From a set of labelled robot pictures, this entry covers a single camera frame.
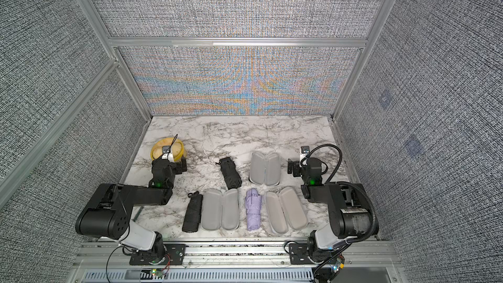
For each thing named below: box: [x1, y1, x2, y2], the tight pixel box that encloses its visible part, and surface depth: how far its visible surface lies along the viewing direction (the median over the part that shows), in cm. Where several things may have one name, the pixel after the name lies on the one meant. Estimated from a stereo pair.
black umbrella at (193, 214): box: [182, 190, 204, 233], surface depth 83 cm
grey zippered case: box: [201, 188, 240, 231], surface depth 86 cm
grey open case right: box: [264, 186, 308, 234], surface depth 86 cm
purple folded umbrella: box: [244, 188, 262, 231], surface depth 83 cm
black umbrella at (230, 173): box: [215, 156, 243, 190], surface depth 94 cm
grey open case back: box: [248, 151, 281, 187], surface depth 99 cm
